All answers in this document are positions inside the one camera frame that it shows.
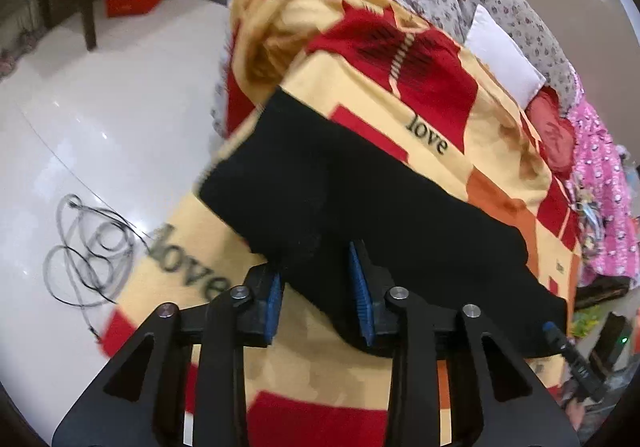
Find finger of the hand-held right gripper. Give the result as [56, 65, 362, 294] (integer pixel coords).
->
[542, 322, 608, 403]

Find grey floral cloth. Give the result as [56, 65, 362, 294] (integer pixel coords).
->
[209, 0, 586, 138]

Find red cushion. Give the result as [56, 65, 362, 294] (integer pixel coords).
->
[525, 88, 581, 182]

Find white pillow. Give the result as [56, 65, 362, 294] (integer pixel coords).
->
[465, 4, 547, 106]

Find black pants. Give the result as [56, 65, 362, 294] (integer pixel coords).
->
[199, 88, 570, 359]

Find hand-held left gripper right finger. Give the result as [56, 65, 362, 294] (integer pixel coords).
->
[348, 241, 581, 447]

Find red and yellow printed blanket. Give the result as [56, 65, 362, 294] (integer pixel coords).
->
[97, 0, 585, 447]

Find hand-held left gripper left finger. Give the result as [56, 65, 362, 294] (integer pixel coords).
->
[51, 264, 286, 447]

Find black cable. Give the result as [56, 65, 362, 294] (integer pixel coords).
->
[44, 194, 153, 345]

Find pink printed cloth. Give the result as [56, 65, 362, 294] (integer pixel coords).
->
[565, 97, 640, 287]

